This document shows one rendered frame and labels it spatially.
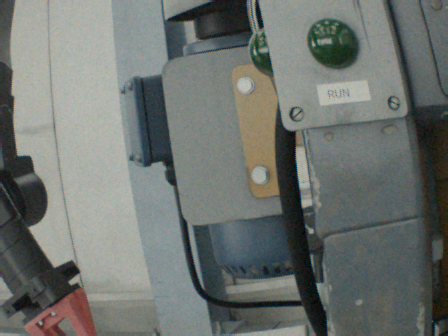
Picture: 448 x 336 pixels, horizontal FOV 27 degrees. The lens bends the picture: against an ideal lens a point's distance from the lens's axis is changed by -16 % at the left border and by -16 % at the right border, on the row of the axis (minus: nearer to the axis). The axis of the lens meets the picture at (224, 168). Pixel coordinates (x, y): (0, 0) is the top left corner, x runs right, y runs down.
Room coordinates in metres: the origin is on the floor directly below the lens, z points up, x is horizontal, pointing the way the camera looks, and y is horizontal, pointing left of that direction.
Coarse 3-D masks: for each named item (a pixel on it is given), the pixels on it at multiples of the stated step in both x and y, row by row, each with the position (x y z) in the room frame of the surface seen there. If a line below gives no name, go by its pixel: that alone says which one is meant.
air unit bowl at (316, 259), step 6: (312, 258) 0.81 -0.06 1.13; (318, 258) 0.81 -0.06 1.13; (312, 264) 0.81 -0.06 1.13; (318, 264) 0.81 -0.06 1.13; (318, 270) 0.81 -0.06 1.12; (318, 276) 0.81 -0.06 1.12; (318, 282) 0.81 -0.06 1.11; (318, 288) 0.81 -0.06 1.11; (324, 294) 0.81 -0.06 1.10; (324, 300) 0.81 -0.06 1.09; (324, 306) 0.81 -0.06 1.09
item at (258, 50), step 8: (256, 32) 0.57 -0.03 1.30; (264, 32) 0.57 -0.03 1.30; (256, 40) 0.57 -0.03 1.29; (264, 40) 0.56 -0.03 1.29; (248, 48) 0.57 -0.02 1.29; (256, 48) 0.57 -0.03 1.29; (264, 48) 0.56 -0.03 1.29; (256, 56) 0.57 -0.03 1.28; (264, 56) 0.56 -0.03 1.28; (256, 64) 0.57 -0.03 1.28; (264, 64) 0.57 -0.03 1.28; (264, 72) 0.57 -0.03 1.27; (272, 72) 0.57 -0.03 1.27
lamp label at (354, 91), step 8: (320, 88) 0.55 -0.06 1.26; (328, 88) 0.55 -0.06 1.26; (336, 88) 0.55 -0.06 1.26; (344, 88) 0.54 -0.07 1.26; (352, 88) 0.54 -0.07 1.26; (360, 88) 0.54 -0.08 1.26; (320, 96) 0.55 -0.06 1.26; (328, 96) 0.55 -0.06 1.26; (336, 96) 0.55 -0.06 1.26; (344, 96) 0.54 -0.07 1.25; (352, 96) 0.54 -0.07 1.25; (360, 96) 0.54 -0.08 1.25; (368, 96) 0.54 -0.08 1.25; (320, 104) 0.55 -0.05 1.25
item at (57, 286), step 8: (48, 280) 0.79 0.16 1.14; (56, 280) 0.80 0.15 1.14; (64, 280) 0.82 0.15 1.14; (48, 288) 0.78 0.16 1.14; (56, 288) 0.79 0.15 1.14; (64, 288) 0.81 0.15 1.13; (72, 288) 0.82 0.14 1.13; (80, 288) 0.84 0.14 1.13; (40, 296) 0.78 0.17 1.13; (48, 296) 0.78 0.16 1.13; (56, 296) 0.78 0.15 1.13; (64, 296) 0.81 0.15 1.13; (80, 296) 0.83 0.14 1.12; (40, 304) 0.78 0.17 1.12; (48, 304) 0.78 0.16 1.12; (80, 304) 0.82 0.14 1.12; (88, 304) 0.84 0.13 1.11; (88, 312) 0.83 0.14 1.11; (88, 320) 0.82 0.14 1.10; (56, 328) 0.84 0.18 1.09; (88, 328) 0.82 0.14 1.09
